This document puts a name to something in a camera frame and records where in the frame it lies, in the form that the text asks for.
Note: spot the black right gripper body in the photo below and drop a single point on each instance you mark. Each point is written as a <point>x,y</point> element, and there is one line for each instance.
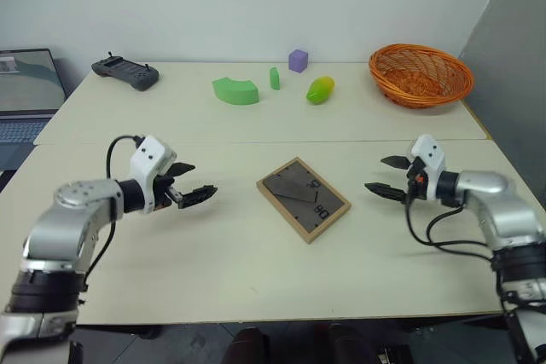
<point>414,180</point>

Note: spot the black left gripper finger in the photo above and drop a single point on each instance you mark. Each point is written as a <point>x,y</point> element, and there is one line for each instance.
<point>181,168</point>
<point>198,195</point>

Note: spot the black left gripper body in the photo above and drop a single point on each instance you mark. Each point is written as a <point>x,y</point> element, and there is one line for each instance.
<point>164,193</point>

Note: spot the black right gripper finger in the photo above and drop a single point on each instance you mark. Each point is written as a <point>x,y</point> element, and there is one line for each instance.
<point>396,162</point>
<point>384,190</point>

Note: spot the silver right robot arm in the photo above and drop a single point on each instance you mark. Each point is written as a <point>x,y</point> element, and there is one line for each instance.
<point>507,219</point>

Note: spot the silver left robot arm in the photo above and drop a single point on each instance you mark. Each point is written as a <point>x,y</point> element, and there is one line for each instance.
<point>64,227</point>

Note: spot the orange wicker basket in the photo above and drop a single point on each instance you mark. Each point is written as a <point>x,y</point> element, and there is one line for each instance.
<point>420,76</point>

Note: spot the green curved arch block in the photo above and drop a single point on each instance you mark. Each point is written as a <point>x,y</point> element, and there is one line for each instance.
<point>235,90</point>

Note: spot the green yellow toy mango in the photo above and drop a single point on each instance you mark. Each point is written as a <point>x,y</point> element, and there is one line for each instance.
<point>320,89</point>

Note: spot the dark grey handheld controller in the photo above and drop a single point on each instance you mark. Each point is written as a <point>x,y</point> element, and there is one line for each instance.
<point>126,70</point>

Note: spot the small green block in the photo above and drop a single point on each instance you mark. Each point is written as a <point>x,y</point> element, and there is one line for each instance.
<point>274,78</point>

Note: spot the purple cube block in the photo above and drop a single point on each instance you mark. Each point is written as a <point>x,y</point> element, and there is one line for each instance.
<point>297,60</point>

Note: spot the dark rounded shape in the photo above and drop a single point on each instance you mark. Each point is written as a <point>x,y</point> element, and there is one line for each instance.
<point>249,347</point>

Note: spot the grey laptop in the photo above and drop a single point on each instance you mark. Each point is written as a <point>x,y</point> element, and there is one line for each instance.
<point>25,99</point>

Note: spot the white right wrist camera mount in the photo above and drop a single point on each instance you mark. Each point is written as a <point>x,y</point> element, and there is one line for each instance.
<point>428,159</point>

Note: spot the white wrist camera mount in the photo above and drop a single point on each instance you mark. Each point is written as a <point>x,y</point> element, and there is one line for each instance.
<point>150,159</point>
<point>428,159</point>

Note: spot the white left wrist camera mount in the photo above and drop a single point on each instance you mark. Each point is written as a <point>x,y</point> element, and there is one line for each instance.
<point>150,159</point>

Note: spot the wooden framed grey board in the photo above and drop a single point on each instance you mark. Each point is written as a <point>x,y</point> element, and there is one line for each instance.
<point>303,200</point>

